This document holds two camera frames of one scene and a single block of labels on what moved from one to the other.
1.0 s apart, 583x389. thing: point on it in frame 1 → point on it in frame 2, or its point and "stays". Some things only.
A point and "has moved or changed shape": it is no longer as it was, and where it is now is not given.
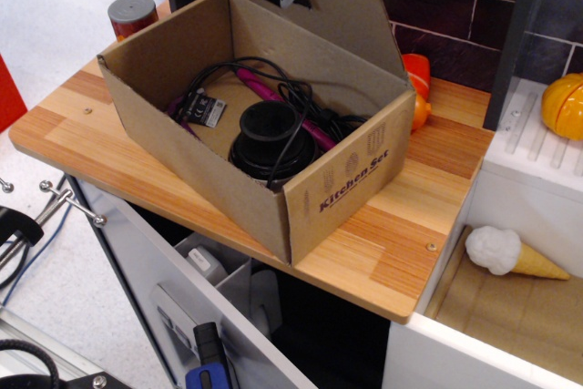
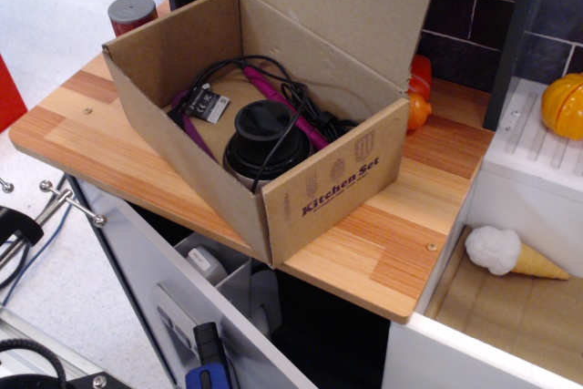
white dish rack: x=525 y=148 stays
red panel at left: x=12 y=104 stays
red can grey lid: x=130 y=13 stays
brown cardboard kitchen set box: x=292 y=125 has moved or changed shape
